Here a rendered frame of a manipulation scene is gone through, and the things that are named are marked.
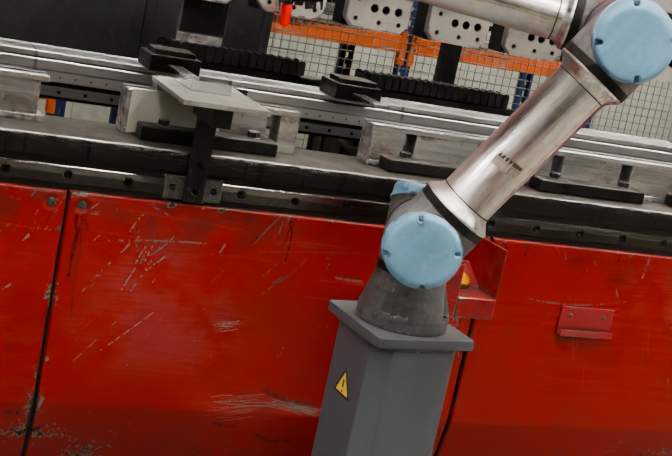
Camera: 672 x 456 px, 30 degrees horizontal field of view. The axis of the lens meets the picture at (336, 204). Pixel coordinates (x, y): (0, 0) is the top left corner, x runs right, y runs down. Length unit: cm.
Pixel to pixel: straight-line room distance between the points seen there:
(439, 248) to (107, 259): 97
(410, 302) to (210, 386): 87
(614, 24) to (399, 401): 68
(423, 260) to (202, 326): 96
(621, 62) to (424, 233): 36
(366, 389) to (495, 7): 62
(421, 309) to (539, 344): 109
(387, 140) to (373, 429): 100
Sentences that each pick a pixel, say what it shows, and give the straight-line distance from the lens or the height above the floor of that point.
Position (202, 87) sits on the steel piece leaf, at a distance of 255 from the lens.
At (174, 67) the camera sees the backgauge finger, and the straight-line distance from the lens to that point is 283.
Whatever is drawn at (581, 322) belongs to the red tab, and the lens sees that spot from 309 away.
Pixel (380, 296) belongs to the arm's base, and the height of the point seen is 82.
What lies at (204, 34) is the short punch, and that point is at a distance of 268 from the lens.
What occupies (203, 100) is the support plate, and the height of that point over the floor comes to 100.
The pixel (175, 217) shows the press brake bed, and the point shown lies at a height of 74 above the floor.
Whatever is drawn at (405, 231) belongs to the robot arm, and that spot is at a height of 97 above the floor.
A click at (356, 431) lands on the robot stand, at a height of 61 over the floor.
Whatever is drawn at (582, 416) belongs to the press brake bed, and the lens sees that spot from 320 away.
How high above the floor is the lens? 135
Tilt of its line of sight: 12 degrees down
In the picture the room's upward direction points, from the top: 12 degrees clockwise
